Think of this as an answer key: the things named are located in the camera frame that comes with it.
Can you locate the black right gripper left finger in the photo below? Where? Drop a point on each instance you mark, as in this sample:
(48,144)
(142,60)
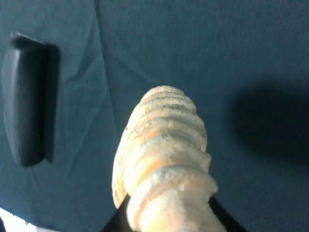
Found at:
(119,223)

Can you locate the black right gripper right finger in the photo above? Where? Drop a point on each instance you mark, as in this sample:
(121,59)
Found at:
(230,224)

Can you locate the tan spiral bread loaf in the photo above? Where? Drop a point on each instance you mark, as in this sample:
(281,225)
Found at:
(162,165)

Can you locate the black tablecloth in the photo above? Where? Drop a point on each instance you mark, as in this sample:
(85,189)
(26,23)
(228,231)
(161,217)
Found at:
(244,63)

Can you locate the black curved plastic cover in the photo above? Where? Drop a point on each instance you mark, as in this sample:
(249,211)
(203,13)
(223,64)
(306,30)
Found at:
(29,78)

